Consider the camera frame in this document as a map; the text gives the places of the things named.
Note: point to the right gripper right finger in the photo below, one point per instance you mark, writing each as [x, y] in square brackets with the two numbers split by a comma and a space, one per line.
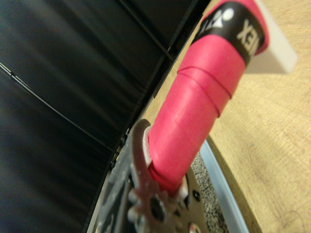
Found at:
[145, 201]

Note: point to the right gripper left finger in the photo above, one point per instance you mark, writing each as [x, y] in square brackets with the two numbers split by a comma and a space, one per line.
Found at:
[116, 199]

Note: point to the blue litter tray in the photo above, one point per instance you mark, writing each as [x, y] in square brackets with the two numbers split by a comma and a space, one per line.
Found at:
[206, 194]

